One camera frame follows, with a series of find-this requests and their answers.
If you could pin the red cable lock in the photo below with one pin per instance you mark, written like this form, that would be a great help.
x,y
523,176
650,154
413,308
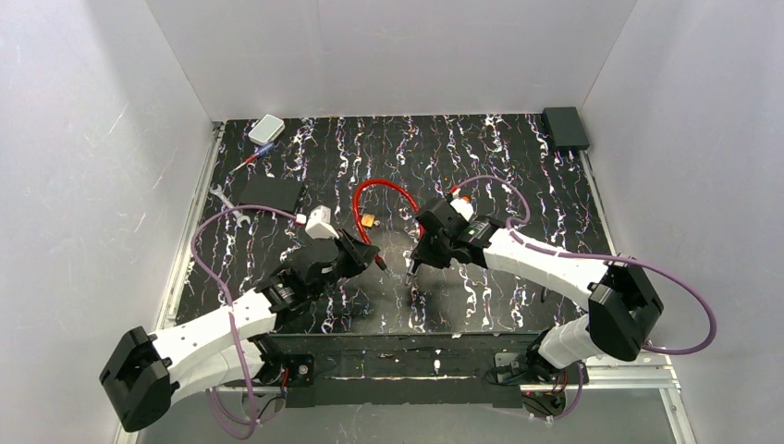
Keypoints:
x,y
394,206

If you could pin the black box in corner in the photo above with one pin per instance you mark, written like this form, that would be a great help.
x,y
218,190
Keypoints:
x,y
565,129

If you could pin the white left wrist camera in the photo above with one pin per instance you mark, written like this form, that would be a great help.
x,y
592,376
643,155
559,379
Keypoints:
x,y
317,223

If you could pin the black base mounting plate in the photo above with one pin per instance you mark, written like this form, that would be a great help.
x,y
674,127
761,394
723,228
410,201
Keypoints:
x,y
397,369

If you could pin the red blue small screwdriver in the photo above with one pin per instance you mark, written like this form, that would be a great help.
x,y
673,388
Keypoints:
x,y
260,152

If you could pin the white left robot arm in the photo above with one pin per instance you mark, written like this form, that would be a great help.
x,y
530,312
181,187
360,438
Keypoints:
x,y
148,372

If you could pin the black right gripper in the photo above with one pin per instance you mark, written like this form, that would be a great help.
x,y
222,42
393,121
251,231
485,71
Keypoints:
x,y
430,246

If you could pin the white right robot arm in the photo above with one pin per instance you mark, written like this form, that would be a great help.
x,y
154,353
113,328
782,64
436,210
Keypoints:
x,y
620,305

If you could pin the brass padlock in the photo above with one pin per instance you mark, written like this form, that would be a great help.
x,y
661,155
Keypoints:
x,y
369,221

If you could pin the silver open-end wrench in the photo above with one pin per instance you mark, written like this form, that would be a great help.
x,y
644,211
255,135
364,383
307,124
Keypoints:
x,y
241,219

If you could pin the white small box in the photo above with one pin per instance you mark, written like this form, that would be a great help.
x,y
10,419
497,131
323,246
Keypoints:
x,y
266,129

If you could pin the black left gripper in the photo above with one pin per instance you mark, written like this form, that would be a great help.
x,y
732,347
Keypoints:
x,y
351,252

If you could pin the aluminium frame rail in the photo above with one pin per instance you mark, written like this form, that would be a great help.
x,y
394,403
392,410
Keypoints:
x,y
166,311

